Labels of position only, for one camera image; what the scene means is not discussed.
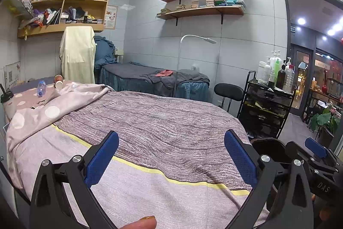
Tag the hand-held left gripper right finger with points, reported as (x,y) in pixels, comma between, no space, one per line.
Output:
(241,159)

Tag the dark hallway table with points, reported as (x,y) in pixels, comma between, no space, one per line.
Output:
(324,96)

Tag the dark trash bin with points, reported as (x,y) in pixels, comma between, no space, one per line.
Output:
(270,147)

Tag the blue cloth pile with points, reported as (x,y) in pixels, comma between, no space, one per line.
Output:
(104,52)

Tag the clear bottle with red cap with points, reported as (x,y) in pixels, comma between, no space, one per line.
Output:
(288,81)

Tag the black storage cart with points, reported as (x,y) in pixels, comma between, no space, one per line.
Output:
(265,113)

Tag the black-lid drink cup with straw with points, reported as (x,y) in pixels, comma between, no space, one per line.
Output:
(6,99)

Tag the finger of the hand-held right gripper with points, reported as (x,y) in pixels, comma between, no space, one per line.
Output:
(302,154)
(316,147)

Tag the dark folded clothes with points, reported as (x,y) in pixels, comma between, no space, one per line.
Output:
(76,12)

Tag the large white bottle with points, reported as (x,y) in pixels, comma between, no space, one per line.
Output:
(263,73)

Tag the red white paper cup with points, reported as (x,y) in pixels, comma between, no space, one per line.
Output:
(59,82)

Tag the row of small cases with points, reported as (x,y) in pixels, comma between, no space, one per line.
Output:
(91,21)

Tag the wooden wall cabinet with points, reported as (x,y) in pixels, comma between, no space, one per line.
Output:
(59,27)

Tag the red vase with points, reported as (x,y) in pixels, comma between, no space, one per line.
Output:
(324,89)

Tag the white floor lamp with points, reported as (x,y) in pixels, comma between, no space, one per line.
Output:
(198,37)

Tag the framed code poster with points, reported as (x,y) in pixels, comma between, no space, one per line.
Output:
(12,74)

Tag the black stool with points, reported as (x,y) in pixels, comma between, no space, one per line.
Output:
(229,90)

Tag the grey blanket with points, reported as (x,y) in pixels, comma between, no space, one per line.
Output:
(193,77)

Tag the dark brown pump bottle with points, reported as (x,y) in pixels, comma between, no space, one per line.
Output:
(281,78)

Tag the green potted plant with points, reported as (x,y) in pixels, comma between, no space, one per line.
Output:
(323,121)

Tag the wall poster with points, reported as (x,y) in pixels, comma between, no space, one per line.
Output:
(110,17)

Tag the pink polka-dot blanket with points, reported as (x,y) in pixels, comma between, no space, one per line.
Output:
(51,111)

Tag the person's left hand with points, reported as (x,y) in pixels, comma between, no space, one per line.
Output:
(142,223)

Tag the colourful cloth pile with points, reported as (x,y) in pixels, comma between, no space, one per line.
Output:
(44,17)

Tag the dark massage bed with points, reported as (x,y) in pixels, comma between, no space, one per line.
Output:
(126,78)

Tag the clear plastic water bottle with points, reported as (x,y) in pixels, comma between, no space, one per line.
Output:
(41,88)

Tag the small white pump bottle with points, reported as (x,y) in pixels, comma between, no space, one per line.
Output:
(288,64)

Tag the grey wall shelf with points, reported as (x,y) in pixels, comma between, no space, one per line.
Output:
(18,7)

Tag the tall white pump bottle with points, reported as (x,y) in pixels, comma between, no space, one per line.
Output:
(274,62)

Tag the purple striped bed cover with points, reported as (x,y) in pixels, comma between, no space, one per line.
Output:
(166,137)

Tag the red cloth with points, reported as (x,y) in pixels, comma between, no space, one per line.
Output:
(163,73)

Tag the cream towel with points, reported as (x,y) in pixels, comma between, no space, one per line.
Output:
(77,54)

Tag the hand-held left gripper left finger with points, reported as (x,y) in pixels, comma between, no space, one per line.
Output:
(101,156)

